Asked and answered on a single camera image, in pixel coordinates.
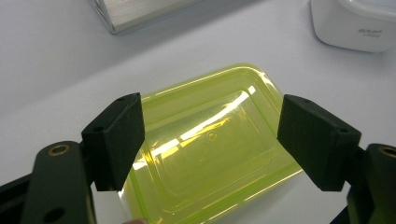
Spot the white plastic container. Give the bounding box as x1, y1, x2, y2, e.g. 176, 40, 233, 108
310, 0, 396, 53

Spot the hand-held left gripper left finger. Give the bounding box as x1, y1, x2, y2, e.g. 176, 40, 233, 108
81, 91, 146, 192

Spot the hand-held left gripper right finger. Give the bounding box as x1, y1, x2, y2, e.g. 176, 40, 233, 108
276, 93, 362, 191

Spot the yellow-green translucent plastic container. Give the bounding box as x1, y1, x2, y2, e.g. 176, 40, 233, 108
120, 63, 304, 224

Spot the white wire basket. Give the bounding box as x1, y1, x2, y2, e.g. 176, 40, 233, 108
88, 0, 204, 35

